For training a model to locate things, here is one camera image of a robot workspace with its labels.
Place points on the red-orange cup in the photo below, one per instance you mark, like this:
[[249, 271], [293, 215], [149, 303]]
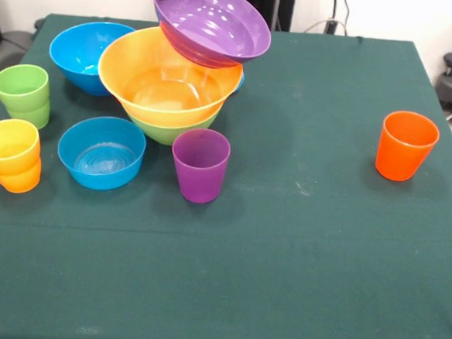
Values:
[[403, 158]]

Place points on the green bowl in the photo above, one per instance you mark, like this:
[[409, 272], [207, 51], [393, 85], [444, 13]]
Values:
[[166, 132]]

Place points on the large blue bowl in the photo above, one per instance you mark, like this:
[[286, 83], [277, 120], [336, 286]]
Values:
[[74, 58]]

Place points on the black table clamp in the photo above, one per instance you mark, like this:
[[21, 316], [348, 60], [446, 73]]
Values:
[[38, 23]]

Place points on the small blue bowl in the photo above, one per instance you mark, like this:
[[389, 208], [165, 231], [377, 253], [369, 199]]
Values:
[[99, 178]]

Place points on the blue cup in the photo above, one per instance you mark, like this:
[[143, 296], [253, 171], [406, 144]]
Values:
[[240, 83]]

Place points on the green cup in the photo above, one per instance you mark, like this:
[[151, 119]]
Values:
[[19, 97], [33, 119]]

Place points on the orange cup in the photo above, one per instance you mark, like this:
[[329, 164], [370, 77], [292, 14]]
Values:
[[17, 184]]

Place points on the yellow cup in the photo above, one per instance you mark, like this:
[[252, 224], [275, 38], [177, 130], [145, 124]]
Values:
[[7, 160]]

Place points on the yellow bowl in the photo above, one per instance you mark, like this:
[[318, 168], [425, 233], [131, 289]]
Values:
[[139, 78]]

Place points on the dark green table cloth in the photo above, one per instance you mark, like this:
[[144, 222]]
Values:
[[218, 273]]

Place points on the purple cup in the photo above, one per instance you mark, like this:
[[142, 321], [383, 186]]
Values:
[[200, 179]]

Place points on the purple bowl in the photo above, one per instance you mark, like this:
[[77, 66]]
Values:
[[212, 29]]

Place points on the black plug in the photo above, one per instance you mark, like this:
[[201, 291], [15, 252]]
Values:
[[330, 26]]

